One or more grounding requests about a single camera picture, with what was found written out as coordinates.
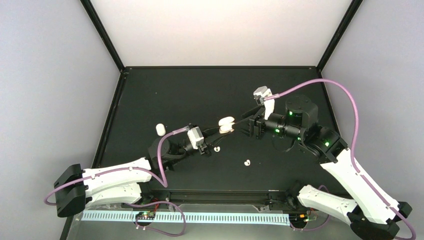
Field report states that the white square charging case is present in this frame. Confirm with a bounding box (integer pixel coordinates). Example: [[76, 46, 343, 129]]
[[218, 116, 235, 134]]

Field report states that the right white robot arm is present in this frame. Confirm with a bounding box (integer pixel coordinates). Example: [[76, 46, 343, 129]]
[[247, 92, 412, 240]]

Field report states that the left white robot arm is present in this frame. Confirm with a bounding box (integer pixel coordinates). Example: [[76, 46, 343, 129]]
[[44, 124, 234, 218]]

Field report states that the white oval closed case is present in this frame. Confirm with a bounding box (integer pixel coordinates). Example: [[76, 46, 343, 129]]
[[155, 123, 167, 137]]

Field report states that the left circuit board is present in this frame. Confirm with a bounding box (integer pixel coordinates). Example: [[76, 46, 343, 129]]
[[135, 211, 156, 222]]

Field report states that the circuit board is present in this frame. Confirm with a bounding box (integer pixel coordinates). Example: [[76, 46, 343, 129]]
[[135, 211, 156, 222], [289, 214, 317, 223]]

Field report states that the right circuit board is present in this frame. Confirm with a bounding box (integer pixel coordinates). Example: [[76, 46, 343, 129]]
[[289, 214, 317, 223]]

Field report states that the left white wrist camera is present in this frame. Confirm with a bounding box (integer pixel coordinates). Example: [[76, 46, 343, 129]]
[[187, 126, 205, 150]]

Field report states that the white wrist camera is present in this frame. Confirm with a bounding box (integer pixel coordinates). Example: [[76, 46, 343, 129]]
[[253, 85, 275, 120], [187, 126, 205, 150]]

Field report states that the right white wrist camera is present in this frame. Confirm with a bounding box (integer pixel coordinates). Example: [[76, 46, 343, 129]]
[[253, 85, 275, 120]]

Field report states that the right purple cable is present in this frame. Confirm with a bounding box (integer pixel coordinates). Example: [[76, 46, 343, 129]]
[[263, 78, 417, 240]]

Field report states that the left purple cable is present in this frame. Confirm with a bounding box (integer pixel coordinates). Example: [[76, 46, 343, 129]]
[[43, 125, 191, 207]]

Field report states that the black front rail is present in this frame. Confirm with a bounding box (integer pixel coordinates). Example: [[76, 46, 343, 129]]
[[140, 189, 296, 205]]

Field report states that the purple looped cable front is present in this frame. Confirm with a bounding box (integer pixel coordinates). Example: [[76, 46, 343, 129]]
[[127, 201, 187, 238]]

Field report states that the white slotted cable duct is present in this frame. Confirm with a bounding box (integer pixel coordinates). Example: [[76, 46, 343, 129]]
[[79, 210, 290, 226]]

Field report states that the black right frame post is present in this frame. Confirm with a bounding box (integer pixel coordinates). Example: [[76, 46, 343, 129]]
[[316, 0, 363, 74]]

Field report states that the black frame post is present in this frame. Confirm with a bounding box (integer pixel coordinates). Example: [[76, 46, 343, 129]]
[[316, 0, 363, 74], [80, 0, 125, 72]]

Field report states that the black left frame post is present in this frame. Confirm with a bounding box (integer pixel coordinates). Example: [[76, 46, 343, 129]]
[[80, 0, 125, 72]]

